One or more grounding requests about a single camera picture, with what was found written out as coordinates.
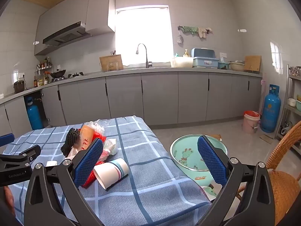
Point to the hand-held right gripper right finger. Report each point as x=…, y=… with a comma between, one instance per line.
x=211, y=162

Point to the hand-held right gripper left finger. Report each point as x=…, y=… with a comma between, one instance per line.
x=88, y=162

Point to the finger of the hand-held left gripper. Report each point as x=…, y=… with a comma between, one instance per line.
x=28, y=154
x=6, y=139

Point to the red foam net sleeve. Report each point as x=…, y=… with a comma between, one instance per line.
x=88, y=181

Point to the orange snack packet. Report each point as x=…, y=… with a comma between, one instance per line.
x=84, y=136

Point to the white striped paper cup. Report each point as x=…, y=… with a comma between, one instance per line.
x=112, y=171

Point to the green giraffe print basin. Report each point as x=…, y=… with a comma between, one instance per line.
x=185, y=155

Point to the person's left hand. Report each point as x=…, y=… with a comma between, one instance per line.
x=9, y=200

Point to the small white card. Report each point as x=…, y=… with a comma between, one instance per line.
x=51, y=163

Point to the crumpled white plastic wrapper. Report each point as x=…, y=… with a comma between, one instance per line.
x=110, y=146

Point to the white printed plastic bag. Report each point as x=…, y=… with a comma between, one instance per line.
x=211, y=190

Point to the blue gas cylinder in cabinet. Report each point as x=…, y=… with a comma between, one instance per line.
x=34, y=115

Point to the dark brown pot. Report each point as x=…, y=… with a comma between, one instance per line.
x=19, y=87

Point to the pink bucket with red liner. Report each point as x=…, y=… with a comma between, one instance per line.
x=250, y=122

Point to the flat cardboard piece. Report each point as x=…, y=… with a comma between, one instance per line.
x=265, y=139

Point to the blue checked tablecloth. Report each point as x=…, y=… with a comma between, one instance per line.
x=152, y=181

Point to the dark sauce bottle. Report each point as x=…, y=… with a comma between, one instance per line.
x=35, y=82

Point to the glass jar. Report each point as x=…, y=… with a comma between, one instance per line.
x=41, y=82

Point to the wicker chair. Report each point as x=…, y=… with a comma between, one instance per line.
x=282, y=186

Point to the large blue gas cylinder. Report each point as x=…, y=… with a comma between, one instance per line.
x=270, y=113

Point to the steel spice rack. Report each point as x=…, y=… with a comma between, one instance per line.
x=44, y=66

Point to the grey base cabinets with counter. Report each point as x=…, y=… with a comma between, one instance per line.
x=160, y=96

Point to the black wok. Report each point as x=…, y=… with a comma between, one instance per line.
x=58, y=73

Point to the gas stove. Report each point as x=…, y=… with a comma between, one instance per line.
x=70, y=76

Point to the metal shelf rack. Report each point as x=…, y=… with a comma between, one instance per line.
x=288, y=113

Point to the small green container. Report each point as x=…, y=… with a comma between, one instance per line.
x=223, y=66

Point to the metal colander bowl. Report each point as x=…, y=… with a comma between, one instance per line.
x=237, y=66

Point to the white bowl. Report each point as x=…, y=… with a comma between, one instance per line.
x=291, y=102

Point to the wide wooden cutting board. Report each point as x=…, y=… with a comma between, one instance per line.
x=110, y=62

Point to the white plastic container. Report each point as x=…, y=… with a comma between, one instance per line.
x=182, y=62

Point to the green bowl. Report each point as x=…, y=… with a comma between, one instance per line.
x=298, y=104

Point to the blue dish drainer box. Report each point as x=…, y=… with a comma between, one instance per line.
x=204, y=57

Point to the white sign card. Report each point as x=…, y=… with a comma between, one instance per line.
x=223, y=57

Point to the small wooden cutting board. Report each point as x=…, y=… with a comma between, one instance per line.
x=252, y=63

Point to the yellow soap bottle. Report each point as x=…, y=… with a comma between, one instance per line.
x=186, y=53

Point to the knife block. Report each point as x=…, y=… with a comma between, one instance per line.
x=113, y=52

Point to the black range hood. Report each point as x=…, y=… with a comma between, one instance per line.
x=65, y=36

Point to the steel gooseneck faucet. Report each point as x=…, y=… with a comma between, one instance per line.
x=147, y=58

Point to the hanging grey scrubber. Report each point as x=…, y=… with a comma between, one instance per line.
x=180, y=39

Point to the beige rubber gloves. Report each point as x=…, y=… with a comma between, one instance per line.
x=203, y=32

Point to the green striped towel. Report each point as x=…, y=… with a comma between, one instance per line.
x=189, y=29

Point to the bright window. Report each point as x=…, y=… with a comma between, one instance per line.
x=143, y=35

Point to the white wall outlet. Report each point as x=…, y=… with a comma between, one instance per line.
x=21, y=75

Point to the grey wall cabinet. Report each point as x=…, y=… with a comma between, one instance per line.
x=98, y=9

